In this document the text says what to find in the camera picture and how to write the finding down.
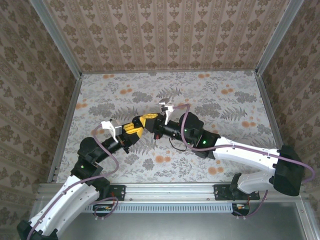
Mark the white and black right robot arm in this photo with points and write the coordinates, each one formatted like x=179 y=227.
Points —
x=245 y=155

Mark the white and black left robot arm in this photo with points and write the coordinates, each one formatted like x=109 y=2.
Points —
x=70 y=197

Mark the grey metal panel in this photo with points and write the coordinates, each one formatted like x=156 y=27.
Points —
x=175 y=227

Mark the aluminium table edge rail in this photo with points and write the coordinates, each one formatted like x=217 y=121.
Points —
x=272 y=112
x=65 y=120

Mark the long aluminium base rail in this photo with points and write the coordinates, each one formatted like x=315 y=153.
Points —
x=170 y=191

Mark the aluminium corner post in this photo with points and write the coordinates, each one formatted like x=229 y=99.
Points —
x=280 y=37
x=56 y=40

